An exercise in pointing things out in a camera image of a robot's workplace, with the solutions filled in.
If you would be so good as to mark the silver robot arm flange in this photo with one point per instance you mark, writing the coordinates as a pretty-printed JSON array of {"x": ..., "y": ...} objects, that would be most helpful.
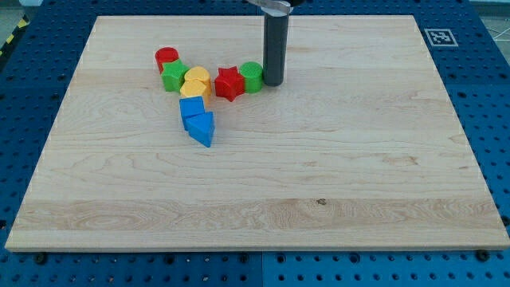
[{"x": 276, "y": 7}]

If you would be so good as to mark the red star block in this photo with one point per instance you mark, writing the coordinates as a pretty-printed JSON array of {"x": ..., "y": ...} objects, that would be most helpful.
[{"x": 229, "y": 83}]

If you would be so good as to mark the green star block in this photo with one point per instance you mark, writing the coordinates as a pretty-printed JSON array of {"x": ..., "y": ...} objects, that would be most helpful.
[{"x": 173, "y": 75}]

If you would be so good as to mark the blue triangle block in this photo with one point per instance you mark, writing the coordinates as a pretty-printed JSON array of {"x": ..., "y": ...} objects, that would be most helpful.
[{"x": 201, "y": 128}]

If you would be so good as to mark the green cylinder block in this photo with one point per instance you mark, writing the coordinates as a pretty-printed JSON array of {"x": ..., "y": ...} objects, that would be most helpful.
[{"x": 252, "y": 73}]

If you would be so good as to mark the blue cube block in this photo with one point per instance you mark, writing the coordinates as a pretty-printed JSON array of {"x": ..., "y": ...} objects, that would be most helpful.
[{"x": 190, "y": 107}]

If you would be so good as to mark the yellow pentagon block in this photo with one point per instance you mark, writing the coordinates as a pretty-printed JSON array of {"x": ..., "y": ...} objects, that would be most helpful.
[{"x": 195, "y": 88}]

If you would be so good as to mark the yellow cylinder block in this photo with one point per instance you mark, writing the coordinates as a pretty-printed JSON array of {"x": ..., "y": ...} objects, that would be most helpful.
[{"x": 198, "y": 73}]

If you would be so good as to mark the light wooden board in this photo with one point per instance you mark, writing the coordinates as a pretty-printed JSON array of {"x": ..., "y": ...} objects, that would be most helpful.
[{"x": 359, "y": 149}]

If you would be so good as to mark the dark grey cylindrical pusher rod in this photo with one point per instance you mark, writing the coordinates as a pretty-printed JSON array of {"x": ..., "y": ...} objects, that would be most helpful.
[{"x": 274, "y": 49}]

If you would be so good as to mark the red cylinder block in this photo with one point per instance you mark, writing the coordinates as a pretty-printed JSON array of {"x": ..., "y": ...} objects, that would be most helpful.
[{"x": 165, "y": 55}]

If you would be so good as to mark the white fiducial marker tag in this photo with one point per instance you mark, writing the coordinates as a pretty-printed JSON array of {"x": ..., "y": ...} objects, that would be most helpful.
[{"x": 440, "y": 37}]

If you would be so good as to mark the black bolt left front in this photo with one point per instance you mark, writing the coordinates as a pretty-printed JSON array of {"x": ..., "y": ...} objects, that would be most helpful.
[{"x": 40, "y": 258}]

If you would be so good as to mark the black bolt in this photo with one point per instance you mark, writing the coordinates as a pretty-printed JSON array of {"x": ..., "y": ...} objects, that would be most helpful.
[
  {"x": 40, "y": 258},
  {"x": 482, "y": 255}
]

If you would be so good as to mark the black bolt right front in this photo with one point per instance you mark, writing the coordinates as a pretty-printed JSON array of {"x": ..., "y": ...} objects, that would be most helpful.
[{"x": 482, "y": 255}]

